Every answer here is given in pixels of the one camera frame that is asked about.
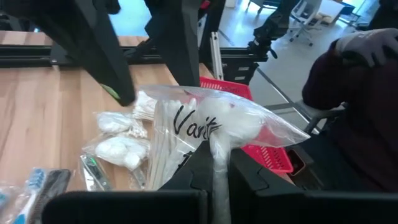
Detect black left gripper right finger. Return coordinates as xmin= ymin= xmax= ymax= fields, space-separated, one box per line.
xmin=228 ymin=148 xmax=398 ymax=224

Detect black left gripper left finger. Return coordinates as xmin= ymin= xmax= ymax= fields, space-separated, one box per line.
xmin=42 ymin=141 xmax=215 ymax=224

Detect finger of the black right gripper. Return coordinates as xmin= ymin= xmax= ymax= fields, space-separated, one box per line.
xmin=0 ymin=0 xmax=137 ymax=107
xmin=144 ymin=0 xmax=201 ymax=87

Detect clear vanity kit bag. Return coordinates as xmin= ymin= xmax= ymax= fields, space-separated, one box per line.
xmin=95 ymin=111 xmax=149 ymax=140
xmin=132 ymin=89 xmax=159 ymax=123
xmin=138 ymin=84 xmax=312 ymax=224
xmin=82 ymin=136 xmax=152 ymax=171

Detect background office chair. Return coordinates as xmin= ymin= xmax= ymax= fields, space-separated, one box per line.
xmin=288 ymin=0 xmax=324 ymax=47

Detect person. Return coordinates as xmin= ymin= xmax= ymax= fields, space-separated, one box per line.
xmin=300 ymin=0 xmax=398 ymax=192

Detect blue white toothbrush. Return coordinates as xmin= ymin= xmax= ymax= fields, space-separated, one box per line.
xmin=0 ymin=182 xmax=19 ymax=224

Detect silver aluminium bar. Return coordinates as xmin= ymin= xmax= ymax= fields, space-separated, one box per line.
xmin=208 ymin=30 xmax=225 ymax=81

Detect red plastic slotted basket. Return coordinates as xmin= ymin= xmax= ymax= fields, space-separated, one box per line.
xmin=198 ymin=77 xmax=295 ymax=175

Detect black aluminium table frame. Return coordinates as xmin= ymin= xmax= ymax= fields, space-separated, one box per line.
xmin=0 ymin=43 xmax=270 ymax=68

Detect background desk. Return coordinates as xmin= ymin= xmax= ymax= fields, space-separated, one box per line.
xmin=313 ymin=0 xmax=357 ymax=27

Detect person's hand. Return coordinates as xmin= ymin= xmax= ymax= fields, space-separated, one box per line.
xmin=335 ymin=27 xmax=398 ymax=68

